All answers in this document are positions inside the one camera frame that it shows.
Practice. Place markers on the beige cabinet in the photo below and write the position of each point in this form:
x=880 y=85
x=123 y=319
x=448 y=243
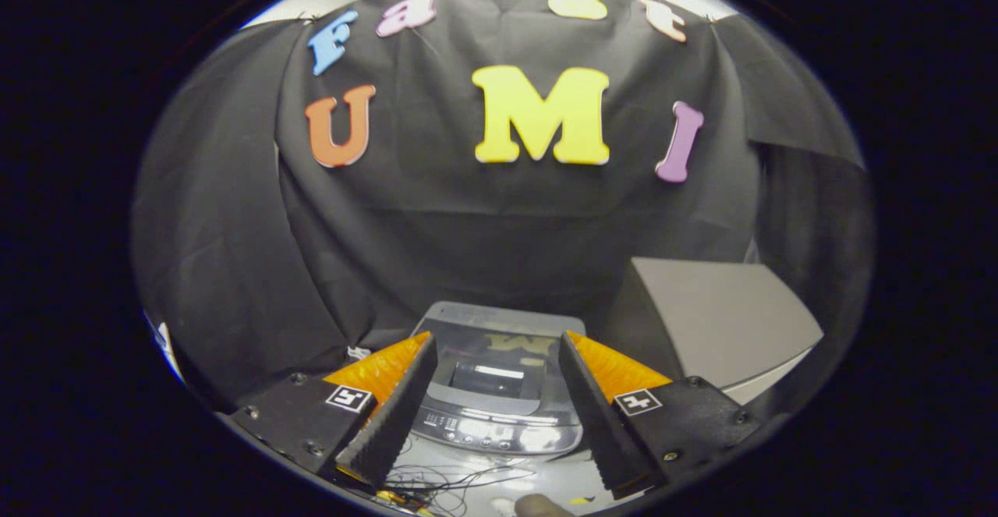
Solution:
x=717 y=314

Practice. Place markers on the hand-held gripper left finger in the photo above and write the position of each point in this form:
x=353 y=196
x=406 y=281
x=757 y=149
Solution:
x=394 y=419

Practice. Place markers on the black backdrop cloth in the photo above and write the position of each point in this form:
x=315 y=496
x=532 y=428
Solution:
x=468 y=228

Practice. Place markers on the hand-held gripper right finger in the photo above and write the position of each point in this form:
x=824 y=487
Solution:
x=600 y=423

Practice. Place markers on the grey washing machine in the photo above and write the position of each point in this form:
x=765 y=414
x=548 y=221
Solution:
x=483 y=431

